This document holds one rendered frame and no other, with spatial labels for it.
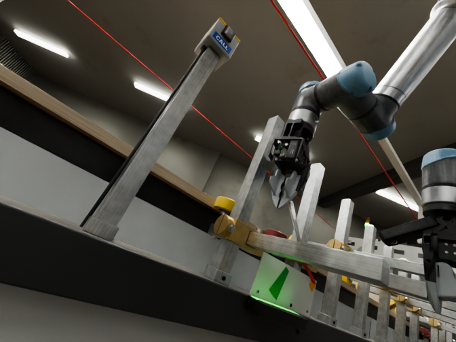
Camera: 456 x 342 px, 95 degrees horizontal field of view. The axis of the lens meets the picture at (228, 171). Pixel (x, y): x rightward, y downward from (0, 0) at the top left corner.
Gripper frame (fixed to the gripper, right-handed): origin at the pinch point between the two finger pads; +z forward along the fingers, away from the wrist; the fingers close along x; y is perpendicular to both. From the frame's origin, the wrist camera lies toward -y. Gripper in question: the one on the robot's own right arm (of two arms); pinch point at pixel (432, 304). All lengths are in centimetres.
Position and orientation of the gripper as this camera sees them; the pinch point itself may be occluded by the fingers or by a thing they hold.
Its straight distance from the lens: 62.7
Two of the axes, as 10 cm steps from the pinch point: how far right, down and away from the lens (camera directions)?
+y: 6.1, -1.0, -7.9
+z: -3.7, 8.4, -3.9
